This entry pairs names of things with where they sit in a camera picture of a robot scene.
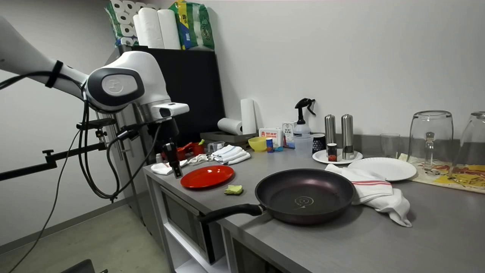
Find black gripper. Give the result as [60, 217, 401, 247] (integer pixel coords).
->
[159, 120, 183, 179]

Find dark frying pan black handle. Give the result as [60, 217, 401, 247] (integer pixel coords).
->
[198, 167, 358, 226]

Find crumpled white cloth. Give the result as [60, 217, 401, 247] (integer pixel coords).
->
[150, 153, 211, 178]

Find red black clamp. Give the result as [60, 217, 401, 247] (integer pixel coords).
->
[176, 141, 206, 161]

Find red round plate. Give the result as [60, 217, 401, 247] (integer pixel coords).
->
[179, 164, 236, 191]

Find folded white towel blue stripes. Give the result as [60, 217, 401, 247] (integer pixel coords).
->
[209, 144, 251, 167]

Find dark grey tray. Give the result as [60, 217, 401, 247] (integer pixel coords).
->
[200, 131, 256, 149]

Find yellow green sponge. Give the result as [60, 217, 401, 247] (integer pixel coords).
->
[223, 184, 245, 197]

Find white paper towel roll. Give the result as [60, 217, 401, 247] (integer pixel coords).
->
[217, 117, 244, 137]
[239, 97, 259, 137]

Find black tall cabinet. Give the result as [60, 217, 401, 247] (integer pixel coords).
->
[107, 44, 226, 153]

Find white sink counter unit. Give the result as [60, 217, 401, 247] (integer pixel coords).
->
[142, 172, 304, 273]

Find yellow bowl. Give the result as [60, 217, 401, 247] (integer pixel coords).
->
[247, 135, 270, 153]

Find white printed box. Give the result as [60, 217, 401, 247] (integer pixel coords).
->
[280, 120, 295, 149]

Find clear spray bottle black nozzle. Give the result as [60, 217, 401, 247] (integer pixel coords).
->
[292, 97, 317, 156]

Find black floor object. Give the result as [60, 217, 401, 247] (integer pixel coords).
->
[59, 258, 110, 273]

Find white paper rolls pack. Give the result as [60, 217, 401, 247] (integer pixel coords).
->
[132, 6, 182, 52]

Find green packaged goods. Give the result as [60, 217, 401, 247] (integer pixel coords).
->
[168, 0, 217, 52]

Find small white plate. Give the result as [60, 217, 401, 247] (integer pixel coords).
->
[311, 149, 364, 167]

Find patterned paper towel pack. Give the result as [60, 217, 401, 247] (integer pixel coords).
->
[104, 0, 138, 49]

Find steel grinder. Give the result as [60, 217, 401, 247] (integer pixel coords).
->
[339, 112, 355, 153]
[323, 114, 336, 149]

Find white towel red stripe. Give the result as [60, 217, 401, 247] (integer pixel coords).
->
[324, 164, 414, 228]

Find large white plate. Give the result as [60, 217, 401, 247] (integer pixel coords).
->
[347, 156, 418, 184]

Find upturned clear glass jar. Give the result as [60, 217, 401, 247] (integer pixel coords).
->
[408, 109, 455, 168]
[456, 111, 485, 168]

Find colourful placemat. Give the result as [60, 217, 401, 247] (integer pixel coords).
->
[397, 152, 485, 196]

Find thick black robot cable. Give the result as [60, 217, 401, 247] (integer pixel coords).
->
[0, 70, 165, 203]

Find black bar camera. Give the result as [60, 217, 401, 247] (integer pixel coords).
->
[74, 117, 118, 132]

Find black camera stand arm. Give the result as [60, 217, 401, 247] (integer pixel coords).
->
[0, 141, 110, 182]

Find thin black cable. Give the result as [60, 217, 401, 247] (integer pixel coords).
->
[6, 129, 82, 273]

